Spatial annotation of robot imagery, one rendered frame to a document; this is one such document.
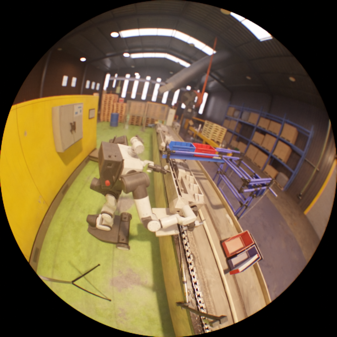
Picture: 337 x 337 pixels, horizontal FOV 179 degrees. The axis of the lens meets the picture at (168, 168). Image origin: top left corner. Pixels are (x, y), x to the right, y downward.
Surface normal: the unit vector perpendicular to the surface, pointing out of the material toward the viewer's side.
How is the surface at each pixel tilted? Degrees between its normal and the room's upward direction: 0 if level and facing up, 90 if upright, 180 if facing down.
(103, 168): 100
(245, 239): 88
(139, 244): 0
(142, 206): 58
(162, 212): 0
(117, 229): 0
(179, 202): 38
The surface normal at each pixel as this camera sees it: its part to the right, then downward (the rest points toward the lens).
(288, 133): -0.96, -0.12
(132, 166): 0.76, -0.10
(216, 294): 0.23, -0.83
